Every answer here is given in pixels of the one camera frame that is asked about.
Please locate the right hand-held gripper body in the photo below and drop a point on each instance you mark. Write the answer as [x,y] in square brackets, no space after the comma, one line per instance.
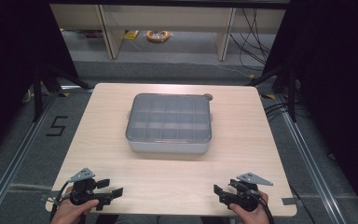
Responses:
[245,193]

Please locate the black tape mark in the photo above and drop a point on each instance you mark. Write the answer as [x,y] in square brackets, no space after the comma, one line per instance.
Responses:
[57,126]

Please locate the small grey round disc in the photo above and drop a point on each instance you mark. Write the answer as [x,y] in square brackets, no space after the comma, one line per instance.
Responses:
[208,96]

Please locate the dark curtain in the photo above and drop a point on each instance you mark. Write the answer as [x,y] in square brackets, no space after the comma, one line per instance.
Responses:
[15,46]
[335,77]

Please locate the yellow packet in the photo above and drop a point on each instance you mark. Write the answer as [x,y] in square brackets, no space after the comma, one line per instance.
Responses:
[131,35]

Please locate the person's left hand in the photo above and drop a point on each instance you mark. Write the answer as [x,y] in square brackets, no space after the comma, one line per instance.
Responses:
[71,213]

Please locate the grey compartment box clear lid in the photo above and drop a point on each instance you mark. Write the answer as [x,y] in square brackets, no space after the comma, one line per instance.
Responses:
[169,123]

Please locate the aluminium floor rail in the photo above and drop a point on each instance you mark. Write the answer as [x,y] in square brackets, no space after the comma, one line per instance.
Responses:
[12,168]
[307,155]

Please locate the black metal stand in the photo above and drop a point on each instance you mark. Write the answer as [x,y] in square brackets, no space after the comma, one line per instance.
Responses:
[284,84]
[43,84]

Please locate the white shelf unit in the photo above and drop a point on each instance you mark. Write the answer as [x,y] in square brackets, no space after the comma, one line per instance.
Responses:
[167,18]

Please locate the grey tape strip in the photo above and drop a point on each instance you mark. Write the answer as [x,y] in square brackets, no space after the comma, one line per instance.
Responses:
[289,201]

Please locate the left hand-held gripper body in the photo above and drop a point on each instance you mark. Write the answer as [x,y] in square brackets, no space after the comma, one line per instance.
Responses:
[82,191]

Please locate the person's right hand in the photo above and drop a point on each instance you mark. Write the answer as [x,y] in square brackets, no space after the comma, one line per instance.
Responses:
[250,216]

